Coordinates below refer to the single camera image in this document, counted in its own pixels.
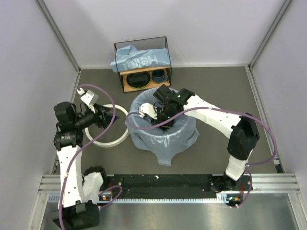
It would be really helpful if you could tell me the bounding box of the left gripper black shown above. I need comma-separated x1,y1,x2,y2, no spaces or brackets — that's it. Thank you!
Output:
73,103,119,129

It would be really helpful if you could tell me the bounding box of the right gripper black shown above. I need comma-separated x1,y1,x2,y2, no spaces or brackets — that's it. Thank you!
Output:
151,104,175,131

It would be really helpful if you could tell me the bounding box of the white trash bin rim ring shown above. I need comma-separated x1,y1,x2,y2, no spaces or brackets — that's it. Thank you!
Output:
85,103,130,148

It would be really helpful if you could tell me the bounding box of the white grey trash bin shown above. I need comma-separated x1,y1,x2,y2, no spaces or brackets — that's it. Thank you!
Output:
130,90,192,161

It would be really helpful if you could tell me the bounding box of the light blue trash bag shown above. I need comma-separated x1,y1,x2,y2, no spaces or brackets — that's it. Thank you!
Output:
129,89,200,167
110,45,171,72

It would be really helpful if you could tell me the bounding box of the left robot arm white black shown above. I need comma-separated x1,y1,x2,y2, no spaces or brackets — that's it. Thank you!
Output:
52,102,118,230

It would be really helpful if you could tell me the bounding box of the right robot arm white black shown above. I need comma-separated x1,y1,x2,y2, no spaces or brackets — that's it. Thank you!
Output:
153,85,260,192

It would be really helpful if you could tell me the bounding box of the dark blue mug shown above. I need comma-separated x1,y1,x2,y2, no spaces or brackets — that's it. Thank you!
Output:
152,69,168,83

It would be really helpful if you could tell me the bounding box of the black plate green rim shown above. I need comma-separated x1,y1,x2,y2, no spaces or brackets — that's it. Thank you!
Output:
126,72,151,89

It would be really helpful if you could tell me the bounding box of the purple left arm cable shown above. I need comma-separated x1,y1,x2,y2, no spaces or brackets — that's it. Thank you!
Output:
58,83,123,230

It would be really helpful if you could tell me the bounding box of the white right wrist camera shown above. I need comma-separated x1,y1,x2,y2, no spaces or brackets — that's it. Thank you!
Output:
139,103,158,120

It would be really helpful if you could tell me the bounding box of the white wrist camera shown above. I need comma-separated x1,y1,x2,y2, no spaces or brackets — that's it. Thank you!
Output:
139,103,158,120
77,88,98,113

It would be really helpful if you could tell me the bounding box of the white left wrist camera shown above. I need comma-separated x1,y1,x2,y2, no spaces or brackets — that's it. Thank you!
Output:
77,88,98,113

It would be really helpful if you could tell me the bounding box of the black wire wooden shelf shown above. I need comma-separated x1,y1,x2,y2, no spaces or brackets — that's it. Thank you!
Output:
110,36,172,93

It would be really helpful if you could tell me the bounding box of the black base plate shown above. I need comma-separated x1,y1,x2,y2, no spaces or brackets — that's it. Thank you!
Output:
103,174,250,199

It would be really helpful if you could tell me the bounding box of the slotted grey cable duct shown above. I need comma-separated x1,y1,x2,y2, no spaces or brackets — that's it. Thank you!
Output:
47,192,243,205

